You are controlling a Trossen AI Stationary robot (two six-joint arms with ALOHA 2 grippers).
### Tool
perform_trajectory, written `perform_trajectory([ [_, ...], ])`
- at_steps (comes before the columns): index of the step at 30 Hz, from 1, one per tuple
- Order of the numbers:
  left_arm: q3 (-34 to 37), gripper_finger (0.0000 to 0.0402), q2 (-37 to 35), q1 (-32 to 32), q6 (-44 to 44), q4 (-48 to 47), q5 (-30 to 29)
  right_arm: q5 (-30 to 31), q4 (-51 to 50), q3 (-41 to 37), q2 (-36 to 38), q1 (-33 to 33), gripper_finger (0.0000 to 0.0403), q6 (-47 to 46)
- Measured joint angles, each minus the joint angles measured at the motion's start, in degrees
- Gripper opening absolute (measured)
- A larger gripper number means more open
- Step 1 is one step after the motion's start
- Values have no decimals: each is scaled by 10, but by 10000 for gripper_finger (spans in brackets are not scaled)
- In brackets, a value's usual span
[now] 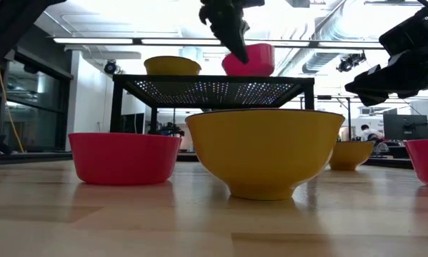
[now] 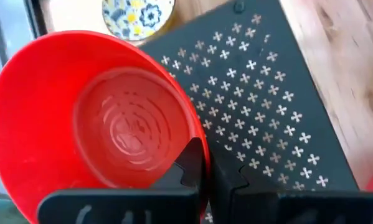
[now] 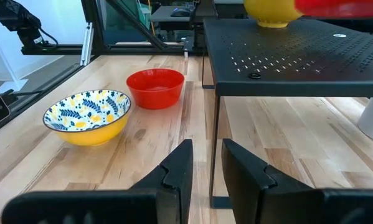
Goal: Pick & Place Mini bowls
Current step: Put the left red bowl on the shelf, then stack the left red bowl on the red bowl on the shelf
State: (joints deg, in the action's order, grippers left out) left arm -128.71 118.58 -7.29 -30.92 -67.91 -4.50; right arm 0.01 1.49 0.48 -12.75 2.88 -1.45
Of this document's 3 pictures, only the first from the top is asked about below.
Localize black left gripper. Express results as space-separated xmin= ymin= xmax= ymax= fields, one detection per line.
xmin=198 ymin=0 xmax=265 ymax=65

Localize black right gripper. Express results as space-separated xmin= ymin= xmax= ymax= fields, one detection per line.
xmin=344 ymin=0 xmax=428 ymax=107

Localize yellow patterned bowl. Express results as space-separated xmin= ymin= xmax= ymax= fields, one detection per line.
xmin=184 ymin=109 xmax=346 ymax=201
xmin=328 ymin=141 xmax=376 ymax=171
xmin=144 ymin=56 xmax=202 ymax=76

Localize black computer monitor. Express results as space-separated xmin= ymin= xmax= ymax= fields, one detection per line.
xmin=383 ymin=114 xmax=428 ymax=141

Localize black background rig stand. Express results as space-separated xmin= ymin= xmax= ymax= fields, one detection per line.
xmin=299 ymin=94 xmax=354 ymax=141

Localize person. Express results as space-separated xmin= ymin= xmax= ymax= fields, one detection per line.
xmin=359 ymin=124 xmax=385 ymax=142

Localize black perforated metal shelf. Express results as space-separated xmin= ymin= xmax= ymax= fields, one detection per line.
xmin=109 ymin=74 xmax=315 ymax=136

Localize long ceiling light bar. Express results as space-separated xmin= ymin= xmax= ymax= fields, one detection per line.
xmin=52 ymin=37 xmax=384 ymax=50

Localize black ceiling camera mount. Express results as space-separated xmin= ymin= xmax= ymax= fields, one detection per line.
xmin=337 ymin=51 xmax=367 ymax=73

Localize black wall screen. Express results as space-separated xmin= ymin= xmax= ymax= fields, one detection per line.
xmin=122 ymin=113 xmax=146 ymax=135

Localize yellow cord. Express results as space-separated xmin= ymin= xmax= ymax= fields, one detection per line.
xmin=0 ymin=64 xmax=25 ymax=153

